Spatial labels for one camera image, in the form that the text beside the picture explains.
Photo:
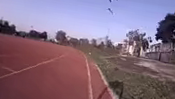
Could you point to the small leafy tree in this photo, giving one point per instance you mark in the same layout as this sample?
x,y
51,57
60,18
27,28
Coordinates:
x,y
138,38

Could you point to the red running track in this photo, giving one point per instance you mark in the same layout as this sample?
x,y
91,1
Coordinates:
x,y
25,47

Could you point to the pale building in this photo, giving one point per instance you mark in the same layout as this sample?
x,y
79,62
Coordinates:
x,y
124,47

